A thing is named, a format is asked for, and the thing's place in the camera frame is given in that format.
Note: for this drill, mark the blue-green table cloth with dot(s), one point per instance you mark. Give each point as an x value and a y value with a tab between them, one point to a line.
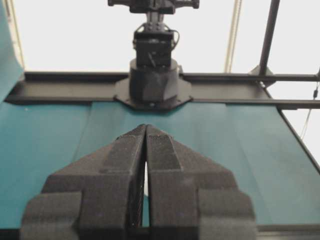
50	150

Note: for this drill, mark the beige window mullion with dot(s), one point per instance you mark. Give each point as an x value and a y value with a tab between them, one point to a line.
17	32
233	37

